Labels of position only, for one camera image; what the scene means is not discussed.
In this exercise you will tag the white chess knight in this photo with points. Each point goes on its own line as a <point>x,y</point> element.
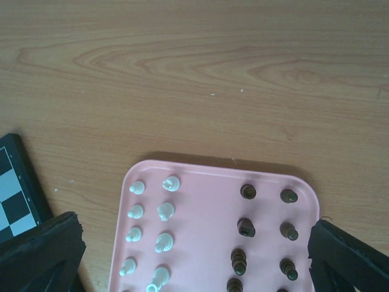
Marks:
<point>166,211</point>

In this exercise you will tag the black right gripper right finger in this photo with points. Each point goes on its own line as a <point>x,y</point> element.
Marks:
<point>341,262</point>

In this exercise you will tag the dark brown chess knight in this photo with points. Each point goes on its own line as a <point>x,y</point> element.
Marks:
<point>246,227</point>

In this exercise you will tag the pink plastic tray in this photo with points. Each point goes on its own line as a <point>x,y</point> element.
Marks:
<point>208,205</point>

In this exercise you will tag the white chess bishop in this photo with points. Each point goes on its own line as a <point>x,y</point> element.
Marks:
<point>164,243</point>

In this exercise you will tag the dark brown chess bishop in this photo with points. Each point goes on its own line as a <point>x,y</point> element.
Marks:
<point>239,262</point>

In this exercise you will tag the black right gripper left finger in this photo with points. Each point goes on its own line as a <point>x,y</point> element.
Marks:
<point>45,258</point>

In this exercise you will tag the dark brown chess pawn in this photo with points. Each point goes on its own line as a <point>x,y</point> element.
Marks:
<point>287,267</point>
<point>288,231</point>
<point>288,196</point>

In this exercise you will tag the dark brown chess rook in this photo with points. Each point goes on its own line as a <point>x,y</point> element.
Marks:
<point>248,191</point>

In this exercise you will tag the white chess queen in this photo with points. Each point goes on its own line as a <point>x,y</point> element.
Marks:
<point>160,278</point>

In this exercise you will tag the black white chessboard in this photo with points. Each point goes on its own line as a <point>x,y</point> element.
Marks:
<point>23,202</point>

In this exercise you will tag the white chess rook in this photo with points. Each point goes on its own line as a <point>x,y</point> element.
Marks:
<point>171,183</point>

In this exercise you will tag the dark brown chess queen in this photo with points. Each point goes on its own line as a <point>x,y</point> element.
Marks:
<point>234,285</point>

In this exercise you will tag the white chess pawn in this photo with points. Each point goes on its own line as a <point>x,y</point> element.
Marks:
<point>137,187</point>
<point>136,212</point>
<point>128,267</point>
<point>134,234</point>

